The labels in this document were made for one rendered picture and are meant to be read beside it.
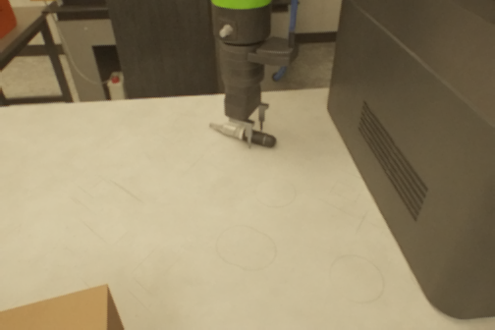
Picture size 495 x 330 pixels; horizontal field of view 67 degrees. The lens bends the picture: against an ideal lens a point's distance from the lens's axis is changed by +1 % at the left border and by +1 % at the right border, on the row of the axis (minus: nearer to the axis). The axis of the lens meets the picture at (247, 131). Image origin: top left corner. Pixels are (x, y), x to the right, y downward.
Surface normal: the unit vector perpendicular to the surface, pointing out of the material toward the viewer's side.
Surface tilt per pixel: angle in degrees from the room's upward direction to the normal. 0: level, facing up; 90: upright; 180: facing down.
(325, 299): 0
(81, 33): 90
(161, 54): 90
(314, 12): 90
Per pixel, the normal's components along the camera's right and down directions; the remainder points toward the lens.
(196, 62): 0.02, 0.58
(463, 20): -0.84, -0.38
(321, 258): 0.00, -0.82
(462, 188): -0.99, 0.07
